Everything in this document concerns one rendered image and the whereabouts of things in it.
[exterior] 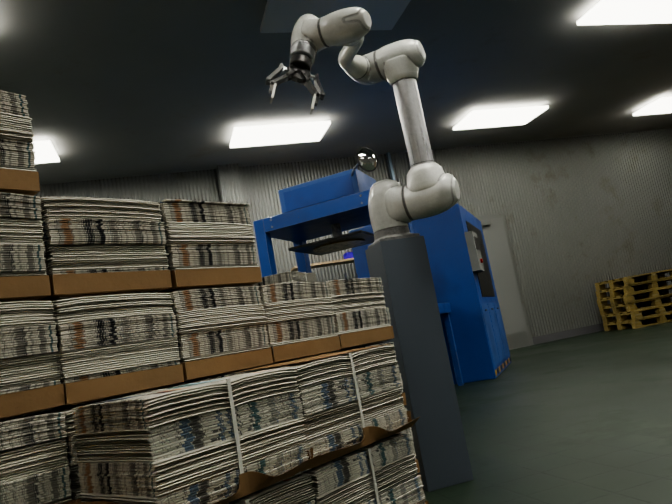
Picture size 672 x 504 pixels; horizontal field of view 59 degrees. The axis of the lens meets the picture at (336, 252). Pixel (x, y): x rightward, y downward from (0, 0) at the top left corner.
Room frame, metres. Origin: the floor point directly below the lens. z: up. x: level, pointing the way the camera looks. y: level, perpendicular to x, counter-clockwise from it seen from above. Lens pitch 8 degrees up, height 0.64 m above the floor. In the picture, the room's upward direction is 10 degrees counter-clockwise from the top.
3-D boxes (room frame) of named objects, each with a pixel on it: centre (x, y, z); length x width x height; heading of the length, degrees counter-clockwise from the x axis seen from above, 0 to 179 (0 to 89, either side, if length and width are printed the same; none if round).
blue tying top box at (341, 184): (4.23, -0.03, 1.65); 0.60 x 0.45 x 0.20; 69
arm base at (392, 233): (2.56, -0.25, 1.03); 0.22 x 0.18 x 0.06; 17
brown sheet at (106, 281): (1.48, 0.65, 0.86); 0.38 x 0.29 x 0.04; 48
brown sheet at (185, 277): (1.70, 0.46, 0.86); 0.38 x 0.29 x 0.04; 50
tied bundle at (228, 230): (1.70, 0.46, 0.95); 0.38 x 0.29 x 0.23; 50
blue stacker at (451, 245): (6.75, -1.04, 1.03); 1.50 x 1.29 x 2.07; 159
